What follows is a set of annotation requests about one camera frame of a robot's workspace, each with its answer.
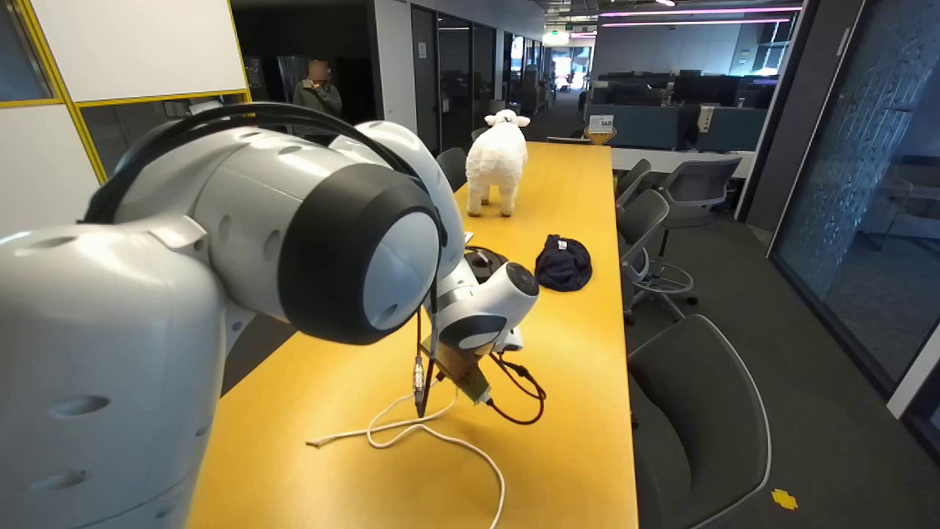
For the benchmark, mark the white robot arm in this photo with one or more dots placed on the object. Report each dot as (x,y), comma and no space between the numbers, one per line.
(115,327)

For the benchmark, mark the dark blue cap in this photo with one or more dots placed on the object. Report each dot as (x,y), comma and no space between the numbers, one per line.
(563,264)

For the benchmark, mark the white plush sheep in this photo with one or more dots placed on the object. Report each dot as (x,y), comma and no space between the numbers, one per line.
(494,164)

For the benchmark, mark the person in background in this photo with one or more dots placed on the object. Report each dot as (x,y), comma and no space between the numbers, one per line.
(318,92)

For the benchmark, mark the grey office chair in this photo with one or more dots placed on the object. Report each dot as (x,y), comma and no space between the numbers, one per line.
(703,439)

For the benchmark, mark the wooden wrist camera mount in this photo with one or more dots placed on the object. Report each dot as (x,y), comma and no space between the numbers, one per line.
(463,372)

